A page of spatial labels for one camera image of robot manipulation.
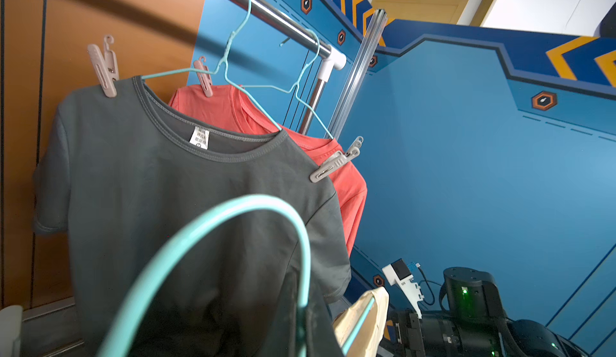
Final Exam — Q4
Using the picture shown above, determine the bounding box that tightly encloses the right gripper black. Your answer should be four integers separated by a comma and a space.
383, 309, 433, 356

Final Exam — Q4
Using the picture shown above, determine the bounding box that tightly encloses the beige patterned cloth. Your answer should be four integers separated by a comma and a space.
333, 287, 389, 357

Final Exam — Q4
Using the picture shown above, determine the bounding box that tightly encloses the white wire hanger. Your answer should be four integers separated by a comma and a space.
140, 0, 284, 132

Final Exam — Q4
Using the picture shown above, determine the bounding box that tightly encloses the grey clothespin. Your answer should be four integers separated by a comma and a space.
346, 136, 364, 155

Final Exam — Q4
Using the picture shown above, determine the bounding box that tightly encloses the red t-shirt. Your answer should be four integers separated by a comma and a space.
168, 84, 367, 253

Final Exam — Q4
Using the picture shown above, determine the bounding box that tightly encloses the white clothespin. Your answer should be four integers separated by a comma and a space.
310, 148, 360, 183

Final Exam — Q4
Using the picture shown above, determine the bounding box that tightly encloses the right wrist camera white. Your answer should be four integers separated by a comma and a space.
382, 259, 424, 319

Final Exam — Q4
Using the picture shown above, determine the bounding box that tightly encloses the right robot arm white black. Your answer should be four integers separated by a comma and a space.
380, 267, 589, 356

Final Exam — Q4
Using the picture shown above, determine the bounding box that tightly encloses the grey garment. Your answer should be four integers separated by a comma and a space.
34, 77, 351, 356

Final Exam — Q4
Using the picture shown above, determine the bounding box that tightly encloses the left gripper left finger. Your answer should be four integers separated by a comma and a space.
259, 271, 298, 357

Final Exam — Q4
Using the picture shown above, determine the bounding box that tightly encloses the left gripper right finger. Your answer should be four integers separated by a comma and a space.
306, 281, 344, 357

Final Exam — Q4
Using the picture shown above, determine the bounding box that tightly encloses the beige clothespin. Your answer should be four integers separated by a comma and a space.
87, 35, 120, 98

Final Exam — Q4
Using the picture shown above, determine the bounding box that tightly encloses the light green wire hanger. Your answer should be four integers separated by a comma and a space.
240, 28, 335, 140

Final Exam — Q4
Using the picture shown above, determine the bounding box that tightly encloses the pink clothespin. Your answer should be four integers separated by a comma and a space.
193, 56, 213, 98

